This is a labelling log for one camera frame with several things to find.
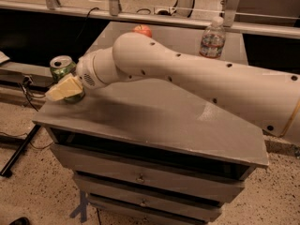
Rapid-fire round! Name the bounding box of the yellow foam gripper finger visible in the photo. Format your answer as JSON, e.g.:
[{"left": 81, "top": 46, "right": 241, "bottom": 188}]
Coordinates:
[{"left": 46, "top": 73, "right": 84, "bottom": 101}]

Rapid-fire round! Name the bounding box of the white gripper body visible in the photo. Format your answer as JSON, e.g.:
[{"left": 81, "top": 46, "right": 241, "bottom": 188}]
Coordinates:
[{"left": 76, "top": 52, "right": 105, "bottom": 89}]

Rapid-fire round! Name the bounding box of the green soda can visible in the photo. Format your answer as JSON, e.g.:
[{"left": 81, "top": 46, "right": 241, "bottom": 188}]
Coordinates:
[{"left": 50, "top": 55, "right": 85, "bottom": 103}]

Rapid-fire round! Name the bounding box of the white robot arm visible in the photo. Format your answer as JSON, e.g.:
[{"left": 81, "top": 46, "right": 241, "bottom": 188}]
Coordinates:
[{"left": 46, "top": 32, "right": 300, "bottom": 144}]

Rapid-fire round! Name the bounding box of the black floor bar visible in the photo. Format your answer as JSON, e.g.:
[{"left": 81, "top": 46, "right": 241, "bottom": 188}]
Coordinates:
[{"left": 0, "top": 125, "right": 40, "bottom": 178}]

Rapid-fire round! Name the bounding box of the red apple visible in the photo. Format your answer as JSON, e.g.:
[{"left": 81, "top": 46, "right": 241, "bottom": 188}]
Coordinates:
[{"left": 133, "top": 24, "right": 152, "bottom": 38}]

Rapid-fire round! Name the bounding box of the grey drawer cabinet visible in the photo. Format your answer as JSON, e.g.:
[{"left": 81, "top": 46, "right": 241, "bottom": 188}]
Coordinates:
[{"left": 32, "top": 21, "right": 270, "bottom": 225}]

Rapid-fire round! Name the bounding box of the blue tape cross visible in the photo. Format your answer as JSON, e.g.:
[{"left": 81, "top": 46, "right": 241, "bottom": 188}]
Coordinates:
[{"left": 69, "top": 191, "right": 88, "bottom": 223}]

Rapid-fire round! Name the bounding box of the clear plastic water bottle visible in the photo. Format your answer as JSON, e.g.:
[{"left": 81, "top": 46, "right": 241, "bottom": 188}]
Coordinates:
[{"left": 200, "top": 17, "right": 226, "bottom": 58}]

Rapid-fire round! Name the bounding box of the middle grey drawer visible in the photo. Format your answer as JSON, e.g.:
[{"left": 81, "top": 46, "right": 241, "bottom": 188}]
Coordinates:
[{"left": 72, "top": 173, "right": 223, "bottom": 222}]

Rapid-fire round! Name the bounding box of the grey drawer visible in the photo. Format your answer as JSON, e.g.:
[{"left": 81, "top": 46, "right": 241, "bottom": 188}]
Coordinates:
[
  {"left": 72, "top": 173, "right": 223, "bottom": 222},
  {"left": 87, "top": 194, "right": 206, "bottom": 225},
  {"left": 51, "top": 143, "right": 245, "bottom": 203}
]

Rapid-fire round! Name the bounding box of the bottom grey drawer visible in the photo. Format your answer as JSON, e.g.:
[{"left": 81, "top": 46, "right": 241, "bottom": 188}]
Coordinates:
[{"left": 87, "top": 194, "right": 206, "bottom": 225}]

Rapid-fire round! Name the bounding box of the top grey drawer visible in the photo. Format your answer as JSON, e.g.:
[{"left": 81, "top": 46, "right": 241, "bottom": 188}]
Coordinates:
[{"left": 51, "top": 143, "right": 245, "bottom": 203}]

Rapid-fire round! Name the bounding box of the black cable on left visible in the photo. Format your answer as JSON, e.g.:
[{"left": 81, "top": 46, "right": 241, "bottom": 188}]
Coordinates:
[{"left": 17, "top": 75, "right": 56, "bottom": 113}]

